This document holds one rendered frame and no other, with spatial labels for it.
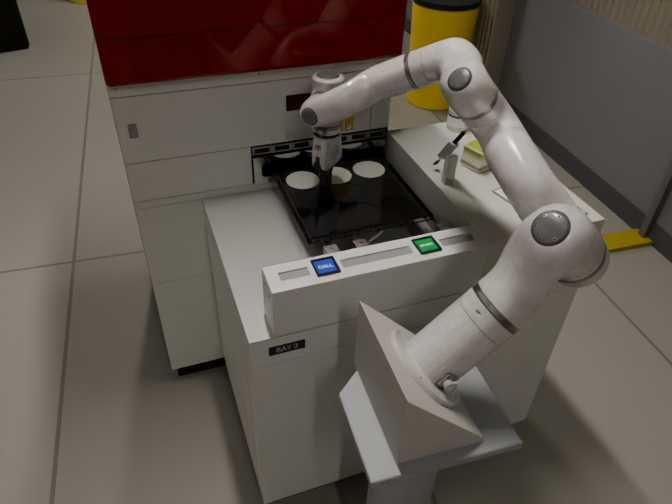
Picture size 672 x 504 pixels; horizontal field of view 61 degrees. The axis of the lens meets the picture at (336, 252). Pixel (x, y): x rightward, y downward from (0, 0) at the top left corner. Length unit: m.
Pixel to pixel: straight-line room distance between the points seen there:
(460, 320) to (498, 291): 0.09
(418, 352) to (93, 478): 1.38
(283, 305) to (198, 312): 0.86
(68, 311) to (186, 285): 0.88
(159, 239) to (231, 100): 0.51
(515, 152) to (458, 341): 0.39
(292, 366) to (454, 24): 3.11
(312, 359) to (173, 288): 0.73
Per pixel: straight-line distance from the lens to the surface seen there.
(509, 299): 1.09
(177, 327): 2.15
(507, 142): 1.21
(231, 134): 1.74
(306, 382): 1.52
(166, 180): 1.78
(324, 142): 1.60
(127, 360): 2.50
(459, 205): 1.57
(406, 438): 1.11
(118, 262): 2.97
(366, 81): 1.48
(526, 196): 1.18
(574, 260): 1.05
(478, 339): 1.11
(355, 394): 1.26
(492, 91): 1.28
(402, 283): 1.39
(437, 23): 4.16
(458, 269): 1.45
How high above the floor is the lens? 1.82
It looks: 39 degrees down
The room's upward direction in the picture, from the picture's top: 2 degrees clockwise
